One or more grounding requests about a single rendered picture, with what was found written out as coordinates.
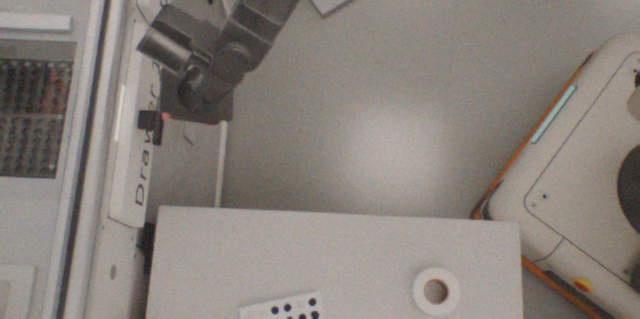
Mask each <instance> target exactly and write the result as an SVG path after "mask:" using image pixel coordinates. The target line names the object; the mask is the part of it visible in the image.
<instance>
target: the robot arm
mask: <svg viewBox="0 0 640 319"><path fill-rule="evenodd" d="M298 2H300V0H238V1H237V2H236V4H235V5H234V6H233V8H232V10H231V12H230V14H229V16H228V17H227V19H226V21H225V23H224V25H223V27H222V29H219V28H218V27H216V26H215V25H213V24H212V23H210V22H209V21H207V20H205V19H203V21H202V22H201V21H200V20H199V19H197V18H196V17H194V16H192V15H190V14H189V13H187V12H185V11H183V10H182V9H180V8H178V7H176V6H175V5H173V4H170V3H167V4H164V5H163V6H162V8H161V9H160V11H159V12H158V14H157V15H155V18H154V20H153V21H152V23H151V25H150V26H149V28H148V29H146V31H145V34H144V36H143V37H142V40H141V42H140V43H139V44H138V46H137V48H136V50H138V51H139V52H141V53H142V54H144V55H145V56H146V57H148V58H149V59H151V60H153V61H154V62H156V63H157V64H159V65H161V66H162V68H161V69H160V71H159V82H160V85H159V98H158V100H157V112H158V113H159V114H161V113H162V119H164V120H170V121H177V120H180V121H188V122H195V123H200V124H203V125H207V126H217V125H218V124H219V123H220V121H226V123H228V122H229V121H231V120H232V119H233V100H234V89H235V88H237V87H238V86H239V85H240V84H241V82H242V81H243V79H244V76H245V73H250V72H252V71H254V70H255V69H256V68H257V67H258V66H259V65H260V63H261V62H262V60H263V59H264V58H265V56H266V55H267V54H268V53H269V51H270V50H271V48H272V47H273V45H274V42H275V40H276V38H277V36H278V35H279V33H280V32H281V30H282V29H283V27H284V26H285V24H286V23H287V21H288V20H289V18H290V17H291V15H292V13H293V11H294V10H295V7H296V5H297V4H298ZM191 64H192V65H194V66H193V67H192V68H191V69H190V70H189V69H188V68H189V66H190V65H191Z"/></svg>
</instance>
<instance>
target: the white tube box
mask: <svg viewBox="0 0 640 319"><path fill-rule="evenodd" d="M296 301H302V302H303V303H304V307H303V308H302V309H297V308H296V307H295V303H296ZM259 309H265V310H266V311H267V314H266V316H265V317H259V316H258V314H257V312H258V310H259ZM239 310H240V316H241V319H245V313H246V312H249V311H250V312H253V314H254V318H253V319H326V317H325V312H324V307H323V302H322V297H321V292H320V291H319V292H318V291H317V292H312V293H308V294H303V295H298V296H294V297H290V298H285V299H281V300H276V301H271V302H267V303H262V304H257V305H253V306H248V307H243V308H240V309H239Z"/></svg>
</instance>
